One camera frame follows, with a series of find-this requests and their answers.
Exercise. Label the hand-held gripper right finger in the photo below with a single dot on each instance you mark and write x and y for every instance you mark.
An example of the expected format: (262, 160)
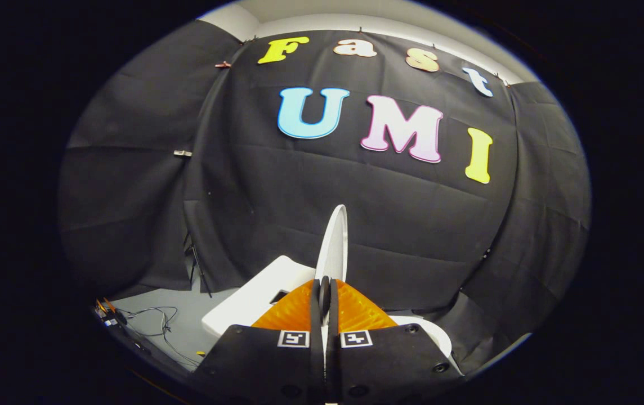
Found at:
(333, 360)

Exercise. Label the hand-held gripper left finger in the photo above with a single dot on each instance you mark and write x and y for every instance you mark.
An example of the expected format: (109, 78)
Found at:
(315, 337)

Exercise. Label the black backdrop cloth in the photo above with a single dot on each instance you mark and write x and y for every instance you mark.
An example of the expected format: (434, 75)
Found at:
(299, 191)

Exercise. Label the black lid pull tab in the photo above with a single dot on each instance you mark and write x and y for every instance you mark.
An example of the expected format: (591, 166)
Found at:
(325, 295)

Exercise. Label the black tripod stand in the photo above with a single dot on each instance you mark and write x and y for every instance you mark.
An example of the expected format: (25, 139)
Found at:
(197, 264)

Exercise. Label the white toilet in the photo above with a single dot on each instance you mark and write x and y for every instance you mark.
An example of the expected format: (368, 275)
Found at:
(254, 298)

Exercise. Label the silver cloth clip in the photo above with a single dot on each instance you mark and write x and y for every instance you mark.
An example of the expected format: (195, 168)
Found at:
(182, 153)

